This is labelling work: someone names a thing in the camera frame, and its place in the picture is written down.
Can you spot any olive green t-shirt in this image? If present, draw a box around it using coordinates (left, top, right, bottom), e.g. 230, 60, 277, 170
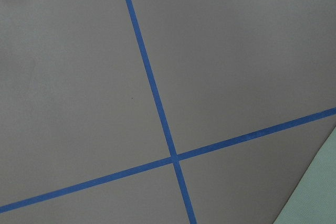
274, 131, 335, 223

